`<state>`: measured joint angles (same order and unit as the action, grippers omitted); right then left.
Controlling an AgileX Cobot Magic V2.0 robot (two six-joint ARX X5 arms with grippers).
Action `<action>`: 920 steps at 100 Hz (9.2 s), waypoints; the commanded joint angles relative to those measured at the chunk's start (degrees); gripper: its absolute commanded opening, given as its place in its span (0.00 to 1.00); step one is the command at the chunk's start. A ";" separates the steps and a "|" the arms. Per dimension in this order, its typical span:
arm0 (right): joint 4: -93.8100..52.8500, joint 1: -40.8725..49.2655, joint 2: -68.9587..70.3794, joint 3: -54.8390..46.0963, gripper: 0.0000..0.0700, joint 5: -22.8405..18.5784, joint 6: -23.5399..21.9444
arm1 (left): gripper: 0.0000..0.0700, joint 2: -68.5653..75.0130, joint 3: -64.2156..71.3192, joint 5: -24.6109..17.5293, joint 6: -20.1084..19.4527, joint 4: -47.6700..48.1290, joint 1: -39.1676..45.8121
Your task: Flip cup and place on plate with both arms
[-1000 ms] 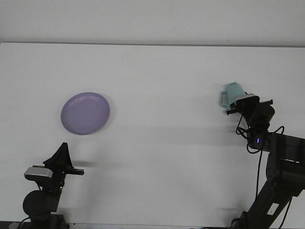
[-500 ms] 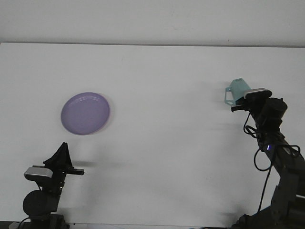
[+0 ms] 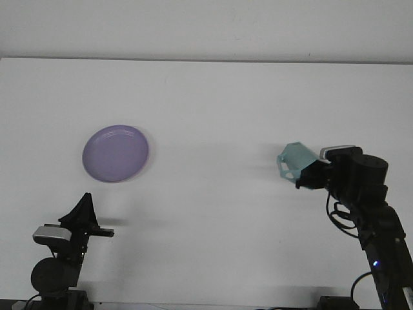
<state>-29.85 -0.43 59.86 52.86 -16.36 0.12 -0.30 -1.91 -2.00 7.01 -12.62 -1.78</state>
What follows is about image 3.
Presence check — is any pale blue hexagonal cup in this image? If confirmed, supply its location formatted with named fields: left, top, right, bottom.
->
left=276, top=141, right=319, bottom=191

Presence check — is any pale purple round plate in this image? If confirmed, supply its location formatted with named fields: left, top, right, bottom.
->
left=81, top=124, right=151, bottom=184

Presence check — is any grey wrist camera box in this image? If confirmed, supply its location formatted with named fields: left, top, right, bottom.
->
left=32, top=224, right=72, bottom=244
left=319, top=145, right=364, bottom=163

